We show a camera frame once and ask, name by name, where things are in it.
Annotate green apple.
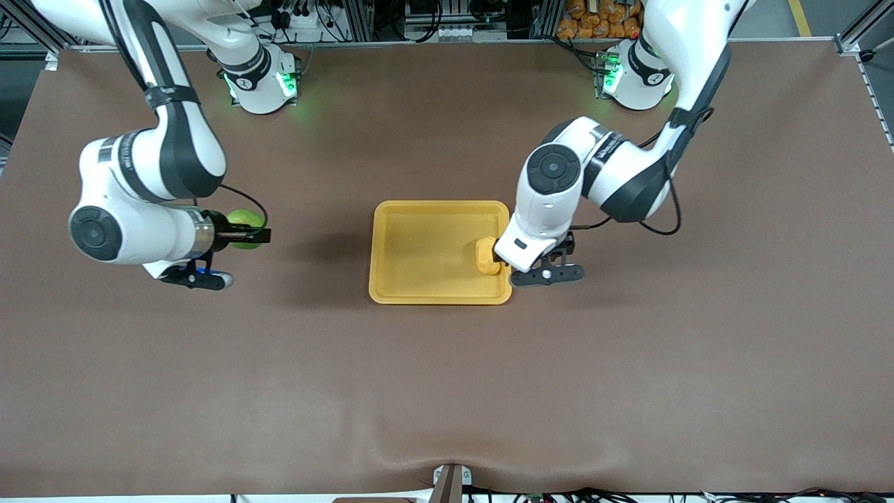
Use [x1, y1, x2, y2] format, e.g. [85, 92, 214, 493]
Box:
[227, 209, 266, 250]

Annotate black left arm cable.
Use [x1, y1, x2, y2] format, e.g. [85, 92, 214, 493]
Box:
[571, 105, 715, 236]

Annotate white power strip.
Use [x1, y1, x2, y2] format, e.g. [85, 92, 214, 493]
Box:
[276, 6, 329, 30]

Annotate metal camera stand bracket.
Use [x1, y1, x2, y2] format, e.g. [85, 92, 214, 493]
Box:
[429, 462, 474, 503]

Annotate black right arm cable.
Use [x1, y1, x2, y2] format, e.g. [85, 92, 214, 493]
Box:
[101, 0, 269, 231]

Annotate yellow plastic tray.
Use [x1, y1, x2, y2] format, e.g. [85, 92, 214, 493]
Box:
[368, 200, 513, 306]

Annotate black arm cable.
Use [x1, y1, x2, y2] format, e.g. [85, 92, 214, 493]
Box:
[571, 105, 715, 236]
[101, 0, 269, 231]

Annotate aluminium table edge rail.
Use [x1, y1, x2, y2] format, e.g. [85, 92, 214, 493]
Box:
[49, 38, 856, 52]

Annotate aluminium frame post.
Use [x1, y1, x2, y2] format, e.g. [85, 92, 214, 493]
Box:
[531, 0, 559, 39]
[346, 0, 374, 41]

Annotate yellow potato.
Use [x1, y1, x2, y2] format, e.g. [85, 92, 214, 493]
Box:
[476, 236, 502, 275]

